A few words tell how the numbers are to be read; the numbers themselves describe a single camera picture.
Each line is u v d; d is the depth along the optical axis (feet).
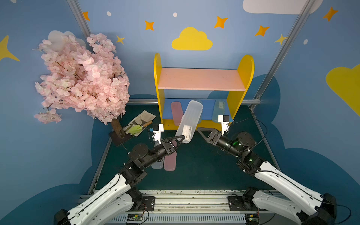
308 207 1.33
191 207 2.41
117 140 3.29
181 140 1.95
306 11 2.32
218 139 1.82
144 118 3.70
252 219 2.40
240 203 2.42
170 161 2.90
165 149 1.77
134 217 2.35
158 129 1.94
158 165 2.88
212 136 1.80
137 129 3.52
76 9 2.27
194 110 2.19
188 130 2.03
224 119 1.95
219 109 3.30
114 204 1.86
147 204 2.42
